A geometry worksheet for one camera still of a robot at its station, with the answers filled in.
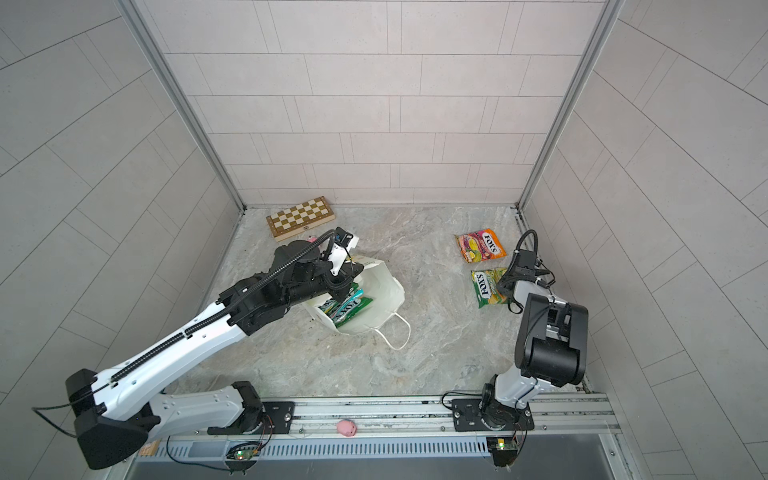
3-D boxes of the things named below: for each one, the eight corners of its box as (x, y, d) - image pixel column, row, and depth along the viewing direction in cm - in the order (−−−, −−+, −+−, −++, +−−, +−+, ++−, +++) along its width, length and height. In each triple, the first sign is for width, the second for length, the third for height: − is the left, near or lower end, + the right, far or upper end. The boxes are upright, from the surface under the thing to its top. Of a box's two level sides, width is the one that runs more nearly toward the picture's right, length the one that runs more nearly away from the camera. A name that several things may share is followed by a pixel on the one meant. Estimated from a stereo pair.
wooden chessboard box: (275, 242, 108) (272, 236, 105) (268, 223, 114) (265, 217, 111) (335, 218, 115) (334, 212, 113) (325, 201, 121) (324, 195, 118)
